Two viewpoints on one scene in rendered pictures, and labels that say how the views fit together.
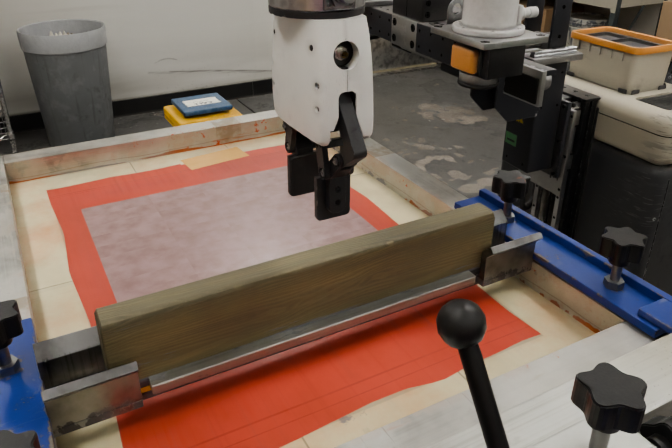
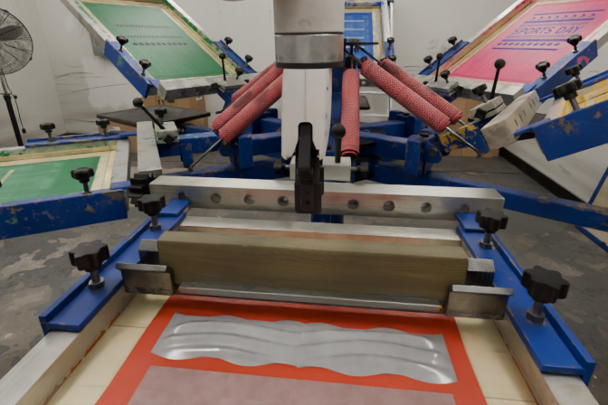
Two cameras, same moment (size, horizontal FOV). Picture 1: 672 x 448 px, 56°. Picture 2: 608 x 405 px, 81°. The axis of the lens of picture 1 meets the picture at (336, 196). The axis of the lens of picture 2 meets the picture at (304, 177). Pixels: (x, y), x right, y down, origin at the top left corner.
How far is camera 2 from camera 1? 0.89 m
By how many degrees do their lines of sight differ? 122
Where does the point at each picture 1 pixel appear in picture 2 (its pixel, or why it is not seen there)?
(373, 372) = not seen: hidden behind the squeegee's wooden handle
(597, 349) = (211, 221)
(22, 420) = (505, 281)
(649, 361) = (236, 184)
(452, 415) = (299, 226)
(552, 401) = (284, 187)
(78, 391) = (473, 267)
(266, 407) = not seen: hidden behind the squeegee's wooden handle
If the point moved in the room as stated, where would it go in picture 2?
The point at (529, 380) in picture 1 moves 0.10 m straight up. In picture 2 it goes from (254, 223) to (251, 174)
